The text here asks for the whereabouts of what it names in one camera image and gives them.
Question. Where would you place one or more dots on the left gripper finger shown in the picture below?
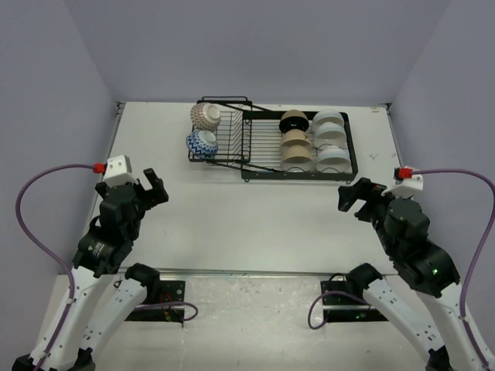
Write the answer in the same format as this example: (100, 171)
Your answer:
(153, 179)
(157, 194)

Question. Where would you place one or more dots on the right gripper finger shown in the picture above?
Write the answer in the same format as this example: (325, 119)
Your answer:
(348, 195)
(364, 187)

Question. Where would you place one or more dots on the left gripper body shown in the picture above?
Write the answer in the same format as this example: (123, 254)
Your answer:
(144, 202)

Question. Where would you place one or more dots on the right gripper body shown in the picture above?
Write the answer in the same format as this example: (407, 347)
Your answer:
(376, 204)

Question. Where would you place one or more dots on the blue zigzag red bowl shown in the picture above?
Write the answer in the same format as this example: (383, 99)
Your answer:
(202, 144)

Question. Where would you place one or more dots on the beige bowl front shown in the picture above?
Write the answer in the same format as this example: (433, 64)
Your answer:
(297, 158)

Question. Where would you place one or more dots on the beige bowl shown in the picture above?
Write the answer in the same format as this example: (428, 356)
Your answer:
(295, 137)
(297, 158)

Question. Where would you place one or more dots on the brown patterned bowl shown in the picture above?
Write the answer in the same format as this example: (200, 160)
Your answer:
(205, 116)

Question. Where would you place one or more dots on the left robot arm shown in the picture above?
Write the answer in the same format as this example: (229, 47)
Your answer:
(79, 331)

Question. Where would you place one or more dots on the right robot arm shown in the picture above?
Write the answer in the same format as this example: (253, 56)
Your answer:
(450, 341)

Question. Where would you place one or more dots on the white bowl front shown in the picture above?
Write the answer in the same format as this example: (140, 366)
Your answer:
(332, 158)

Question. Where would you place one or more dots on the white bowl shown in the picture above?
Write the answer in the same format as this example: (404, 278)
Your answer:
(328, 116)
(332, 158)
(329, 134)

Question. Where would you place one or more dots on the white bowl middle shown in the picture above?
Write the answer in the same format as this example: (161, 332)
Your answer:
(329, 134)

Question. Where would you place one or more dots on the white bowl back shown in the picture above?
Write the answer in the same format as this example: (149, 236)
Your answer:
(328, 116)

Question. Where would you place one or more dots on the tan black bowl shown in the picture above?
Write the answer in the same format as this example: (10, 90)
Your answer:
(293, 119)

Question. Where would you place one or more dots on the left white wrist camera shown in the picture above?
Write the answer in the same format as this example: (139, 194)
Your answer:
(119, 168)

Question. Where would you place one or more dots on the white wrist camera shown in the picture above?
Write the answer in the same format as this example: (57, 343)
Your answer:
(406, 184)
(119, 168)

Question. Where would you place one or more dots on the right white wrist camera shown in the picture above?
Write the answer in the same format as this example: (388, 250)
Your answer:
(406, 184)

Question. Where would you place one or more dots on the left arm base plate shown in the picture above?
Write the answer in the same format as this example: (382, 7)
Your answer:
(168, 291)

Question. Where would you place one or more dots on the black wire dish rack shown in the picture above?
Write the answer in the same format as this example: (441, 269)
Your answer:
(248, 138)

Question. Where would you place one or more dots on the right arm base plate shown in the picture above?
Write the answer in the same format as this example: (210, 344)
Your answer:
(341, 309)

